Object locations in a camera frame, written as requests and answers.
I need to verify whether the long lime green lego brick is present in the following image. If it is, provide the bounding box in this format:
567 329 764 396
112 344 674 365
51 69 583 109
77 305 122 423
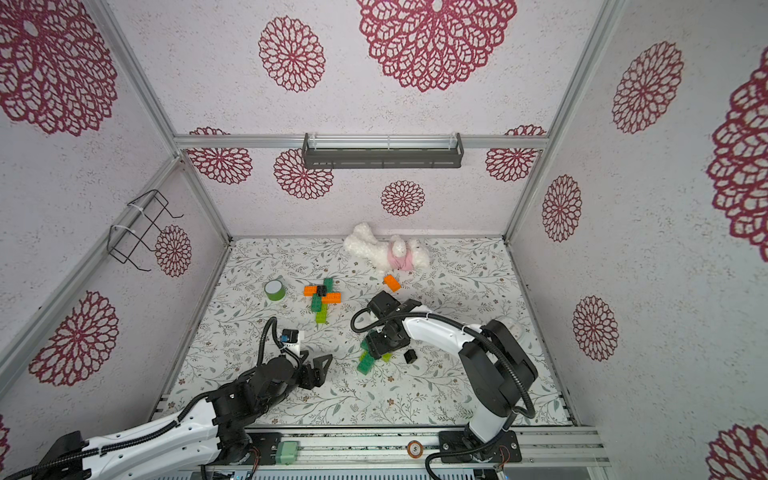
315 304 328 325

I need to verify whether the dark green lego brick back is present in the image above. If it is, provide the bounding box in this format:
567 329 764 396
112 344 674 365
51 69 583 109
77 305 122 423
357 352 376 375

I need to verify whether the dark green lego brick front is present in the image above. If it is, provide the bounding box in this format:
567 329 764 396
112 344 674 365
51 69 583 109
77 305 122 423
311 294 323 313

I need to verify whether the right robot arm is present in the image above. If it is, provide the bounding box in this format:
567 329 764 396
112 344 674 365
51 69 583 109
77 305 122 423
350 291 538 446

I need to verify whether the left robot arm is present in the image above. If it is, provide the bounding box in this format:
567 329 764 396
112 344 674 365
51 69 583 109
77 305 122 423
11 318 333 479

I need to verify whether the white pink plush toy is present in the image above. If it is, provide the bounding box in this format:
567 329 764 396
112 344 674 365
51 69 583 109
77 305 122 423
343 223 431 273

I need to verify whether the green connector block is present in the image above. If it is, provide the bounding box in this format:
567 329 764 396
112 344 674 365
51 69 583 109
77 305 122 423
275 441 299 465

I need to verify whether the green tape roll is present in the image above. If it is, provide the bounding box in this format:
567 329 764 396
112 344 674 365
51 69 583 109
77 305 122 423
264 279 286 302

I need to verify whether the metal base rail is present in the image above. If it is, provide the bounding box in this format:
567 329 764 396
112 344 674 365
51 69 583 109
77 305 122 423
143 424 612 480

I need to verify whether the black wall shelf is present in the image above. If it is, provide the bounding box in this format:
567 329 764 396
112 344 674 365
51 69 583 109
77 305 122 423
301 133 465 170

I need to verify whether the black wire wall rack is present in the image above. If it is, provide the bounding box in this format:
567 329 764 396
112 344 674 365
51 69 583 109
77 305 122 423
106 189 184 273

